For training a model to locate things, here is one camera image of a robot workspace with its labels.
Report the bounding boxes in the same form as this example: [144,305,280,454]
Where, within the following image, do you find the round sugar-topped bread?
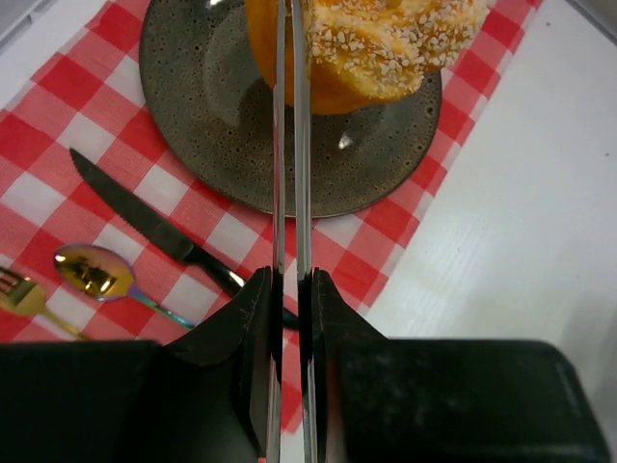
[244,0,496,116]

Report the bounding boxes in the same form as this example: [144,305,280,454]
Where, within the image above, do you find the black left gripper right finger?
[308,270,612,462]

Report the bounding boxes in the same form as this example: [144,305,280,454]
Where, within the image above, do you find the iridescent gold spoon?
[53,243,195,330]

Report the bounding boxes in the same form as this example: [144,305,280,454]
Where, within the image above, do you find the silver metal tongs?
[273,1,319,462]

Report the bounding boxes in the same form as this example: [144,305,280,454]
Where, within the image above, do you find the red white checkered cloth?
[0,0,546,433]

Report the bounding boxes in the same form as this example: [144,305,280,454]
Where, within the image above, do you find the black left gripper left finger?
[1,267,280,462]

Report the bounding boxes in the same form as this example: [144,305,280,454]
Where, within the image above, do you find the gold fork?
[1,267,91,340]

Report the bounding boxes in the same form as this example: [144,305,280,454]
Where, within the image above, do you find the dark round plate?
[139,0,443,218]

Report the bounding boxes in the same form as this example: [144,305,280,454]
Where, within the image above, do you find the black knife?
[68,147,300,332]

